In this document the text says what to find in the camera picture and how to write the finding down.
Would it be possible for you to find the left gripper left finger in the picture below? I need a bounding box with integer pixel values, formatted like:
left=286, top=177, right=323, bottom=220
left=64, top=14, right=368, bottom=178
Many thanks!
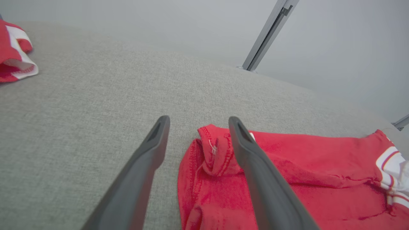
left=81, top=116, right=170, bottom=230

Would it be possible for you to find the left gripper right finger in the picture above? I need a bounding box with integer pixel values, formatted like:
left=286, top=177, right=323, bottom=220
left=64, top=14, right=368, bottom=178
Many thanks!
left=228, top=116, right=320, bottom=230

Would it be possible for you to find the red jersey with striped trim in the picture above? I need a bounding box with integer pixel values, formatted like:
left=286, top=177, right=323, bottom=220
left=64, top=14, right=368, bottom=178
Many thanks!
left=177, top=124, right=409, bottom=230

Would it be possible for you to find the red jersey with white hem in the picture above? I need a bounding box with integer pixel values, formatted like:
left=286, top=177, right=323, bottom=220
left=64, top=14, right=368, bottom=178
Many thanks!
left=0, top=19, right=39, bottom=84

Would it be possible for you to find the grey fabric sofa surface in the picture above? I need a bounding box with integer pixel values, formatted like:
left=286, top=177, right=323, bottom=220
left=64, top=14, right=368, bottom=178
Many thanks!
left=0, top=21, right=409, bottom=230

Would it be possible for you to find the grey partition frame post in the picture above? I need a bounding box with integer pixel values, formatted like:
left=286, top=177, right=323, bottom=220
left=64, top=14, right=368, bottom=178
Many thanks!
left=391, top=114, right=409, bottom=131
left=242, top=0, right=300, bottom=71

